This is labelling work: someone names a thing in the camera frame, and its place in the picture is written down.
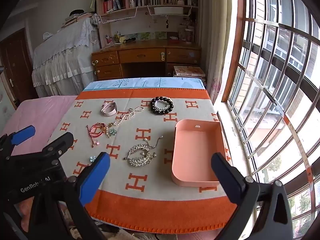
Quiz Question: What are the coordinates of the white pearl bracelet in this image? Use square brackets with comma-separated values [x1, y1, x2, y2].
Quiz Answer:
[154, 99, 171, 111]

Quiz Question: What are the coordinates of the white oblong tray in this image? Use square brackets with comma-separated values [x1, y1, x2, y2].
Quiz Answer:
[154, 6, 184, 15]

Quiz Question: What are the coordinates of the red cord bracelet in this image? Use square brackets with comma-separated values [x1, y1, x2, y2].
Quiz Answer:
[87, 122, 107, 148]

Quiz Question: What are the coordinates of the pile of books on cover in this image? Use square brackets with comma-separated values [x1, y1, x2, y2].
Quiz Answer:
[61, 10, 93, 27]

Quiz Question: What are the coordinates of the silver chain bracelet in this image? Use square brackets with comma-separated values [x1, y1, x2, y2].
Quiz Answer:
[144, 135, 164, 158]

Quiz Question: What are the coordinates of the pearl necklace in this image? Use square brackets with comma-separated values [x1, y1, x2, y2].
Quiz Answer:
[114, 106, 145, 127]

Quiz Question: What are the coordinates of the beige curtain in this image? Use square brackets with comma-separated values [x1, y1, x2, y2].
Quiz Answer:
[200, 0, 238, 103]

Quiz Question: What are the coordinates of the pink bedsheet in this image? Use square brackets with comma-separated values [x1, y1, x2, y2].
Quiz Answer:
[0, 95, 78, 157]

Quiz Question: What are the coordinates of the brown wooden door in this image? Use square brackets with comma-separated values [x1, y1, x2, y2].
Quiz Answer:
[0, 27, 33, 105]

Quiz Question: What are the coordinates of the pink rectangular box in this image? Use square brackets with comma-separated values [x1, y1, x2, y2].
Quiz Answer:
[171, 119, 228, 187]

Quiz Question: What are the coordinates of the black bead bracelet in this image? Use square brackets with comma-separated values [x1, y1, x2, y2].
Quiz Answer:
[151, 96, 174, 115]

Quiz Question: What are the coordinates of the orange grey patterned blanket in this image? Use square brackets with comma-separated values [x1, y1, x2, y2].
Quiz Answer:
[49, 89, 238, 233]

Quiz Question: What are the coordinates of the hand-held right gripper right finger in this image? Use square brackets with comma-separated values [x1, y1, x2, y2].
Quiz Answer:
[211, 152, 293, 240]

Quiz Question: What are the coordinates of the wooden desk with drawers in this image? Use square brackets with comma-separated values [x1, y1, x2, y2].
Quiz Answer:
[91, 40, 202, 80]

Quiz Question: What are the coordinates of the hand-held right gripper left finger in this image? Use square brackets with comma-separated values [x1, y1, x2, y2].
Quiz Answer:
[32, 152, 110, 240]

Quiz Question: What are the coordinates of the clear jar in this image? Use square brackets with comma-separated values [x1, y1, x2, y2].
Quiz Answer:
[184, 28, 195, 42]

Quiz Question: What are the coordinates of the light blue printed sheet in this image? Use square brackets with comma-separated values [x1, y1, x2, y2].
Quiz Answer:
[82, 77, 205, 92]

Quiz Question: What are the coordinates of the white wire hanging basket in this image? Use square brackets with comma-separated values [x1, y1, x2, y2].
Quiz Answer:
[147, 4, 193, 17]
[99, 7, 138, 24]

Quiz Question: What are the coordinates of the white lace furniture cover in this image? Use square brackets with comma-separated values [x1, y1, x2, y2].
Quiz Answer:
[31, 17, 100, 97]

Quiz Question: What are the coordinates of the metal window grille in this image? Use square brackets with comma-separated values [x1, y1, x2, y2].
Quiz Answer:
[224, 0, 320, 240]

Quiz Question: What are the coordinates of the silver leaf hair comb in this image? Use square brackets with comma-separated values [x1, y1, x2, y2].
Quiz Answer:
[124, 144, 154, 167]

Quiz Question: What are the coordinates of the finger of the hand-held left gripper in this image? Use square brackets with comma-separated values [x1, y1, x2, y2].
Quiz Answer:
[0, 125, 36, 155]
[37, 132, 74, 165]

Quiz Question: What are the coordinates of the wooden bookshelf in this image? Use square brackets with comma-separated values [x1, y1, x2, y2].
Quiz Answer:
[96, 0, 200, 48]

